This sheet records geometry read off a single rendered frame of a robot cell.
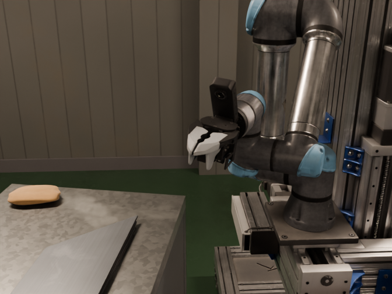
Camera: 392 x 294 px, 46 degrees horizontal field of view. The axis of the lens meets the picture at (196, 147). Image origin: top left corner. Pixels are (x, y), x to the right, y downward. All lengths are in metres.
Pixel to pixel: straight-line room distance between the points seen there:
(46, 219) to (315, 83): 0.85
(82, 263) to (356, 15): 1.00
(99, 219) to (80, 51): 2.72
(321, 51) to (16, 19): 3.21
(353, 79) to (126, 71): 2.76
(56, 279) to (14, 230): 0.31
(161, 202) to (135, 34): 2.59
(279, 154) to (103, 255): 0.50
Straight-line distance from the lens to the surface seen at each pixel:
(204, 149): 0.79
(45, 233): 1.37
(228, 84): 0.86
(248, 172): 1.08
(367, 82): 1.47
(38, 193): 1.51
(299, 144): 1.04
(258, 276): 2.56
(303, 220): 1.36
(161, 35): 3.90
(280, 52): 1.25
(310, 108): 1.08
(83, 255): 1.21
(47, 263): 1.20
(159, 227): 1.34
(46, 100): 4.15
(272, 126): 1.30
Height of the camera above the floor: 1.75
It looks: 22 degrees down
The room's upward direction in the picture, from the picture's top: straight up
